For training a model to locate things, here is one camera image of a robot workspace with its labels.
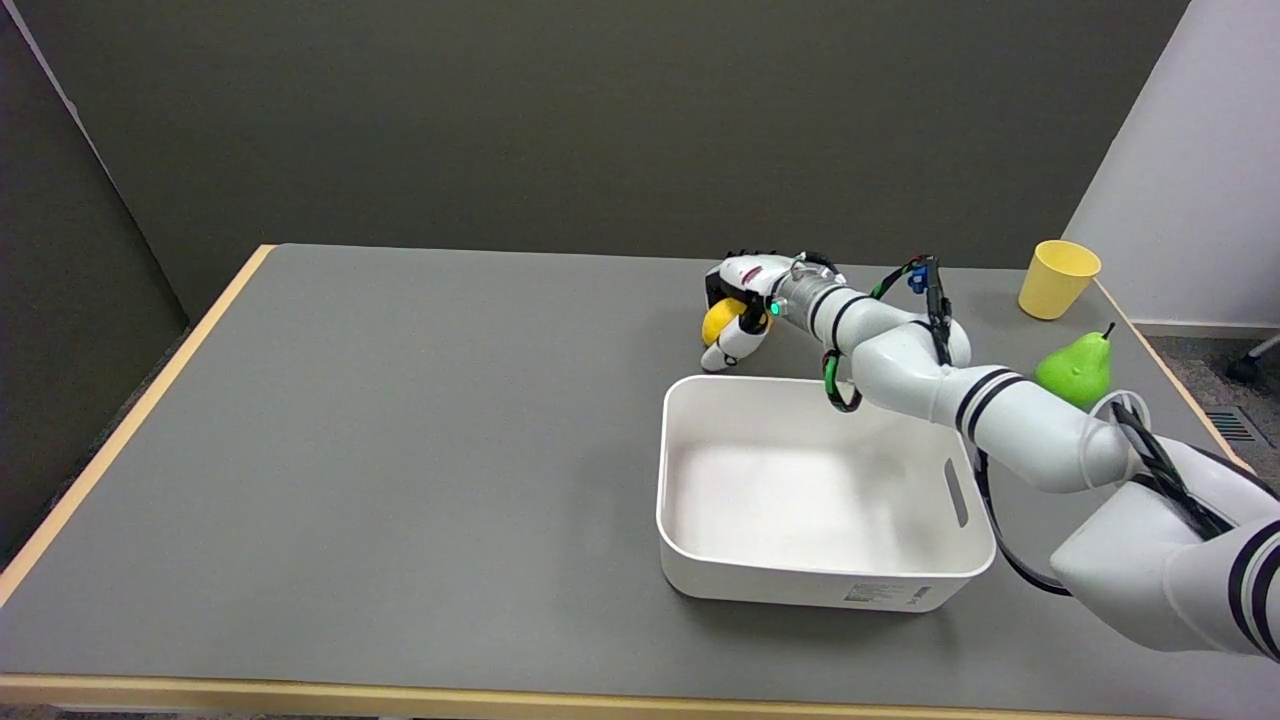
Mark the green pear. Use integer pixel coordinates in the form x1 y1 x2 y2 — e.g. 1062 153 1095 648
1034 322 1117 411

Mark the yellow lemon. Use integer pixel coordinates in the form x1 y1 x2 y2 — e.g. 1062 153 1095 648
701 296 749 348

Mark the yellow plastic cup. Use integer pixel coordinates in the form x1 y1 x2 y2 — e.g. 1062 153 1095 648
1018 240 1103 321

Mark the black chair base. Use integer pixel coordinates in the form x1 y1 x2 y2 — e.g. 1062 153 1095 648
1226 336 1280 385

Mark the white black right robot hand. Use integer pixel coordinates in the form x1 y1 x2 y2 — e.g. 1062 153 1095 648
700 250 807 374

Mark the white plastic bin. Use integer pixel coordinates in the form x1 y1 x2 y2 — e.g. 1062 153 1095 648
656 375 997 613

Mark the floor vent grille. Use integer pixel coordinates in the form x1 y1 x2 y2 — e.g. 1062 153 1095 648
1204 408 1269 447

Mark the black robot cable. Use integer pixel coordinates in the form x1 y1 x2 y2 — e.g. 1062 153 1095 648
796 250 1237 597

